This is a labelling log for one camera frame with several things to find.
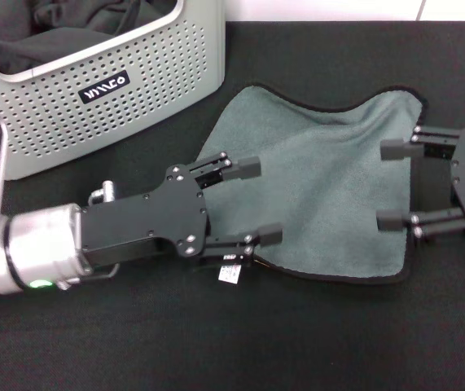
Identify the black cloth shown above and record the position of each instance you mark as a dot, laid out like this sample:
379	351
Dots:
53	40

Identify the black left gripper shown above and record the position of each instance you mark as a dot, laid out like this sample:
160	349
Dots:
154	220

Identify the grey perforated storage box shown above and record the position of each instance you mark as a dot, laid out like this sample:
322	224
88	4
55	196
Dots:
154	81

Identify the black tablecloth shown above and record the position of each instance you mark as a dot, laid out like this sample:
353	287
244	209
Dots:
232	346

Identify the yellow and grey towel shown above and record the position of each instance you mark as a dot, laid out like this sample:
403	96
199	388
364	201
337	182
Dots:
330	183

